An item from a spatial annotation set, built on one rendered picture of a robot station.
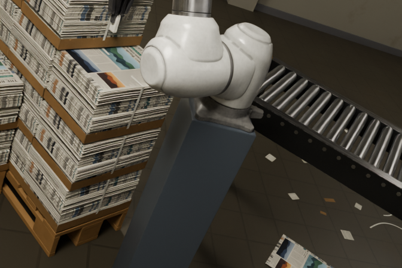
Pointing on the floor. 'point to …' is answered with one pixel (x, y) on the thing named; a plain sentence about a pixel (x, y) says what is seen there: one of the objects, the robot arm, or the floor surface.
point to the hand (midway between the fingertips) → (114, 22)
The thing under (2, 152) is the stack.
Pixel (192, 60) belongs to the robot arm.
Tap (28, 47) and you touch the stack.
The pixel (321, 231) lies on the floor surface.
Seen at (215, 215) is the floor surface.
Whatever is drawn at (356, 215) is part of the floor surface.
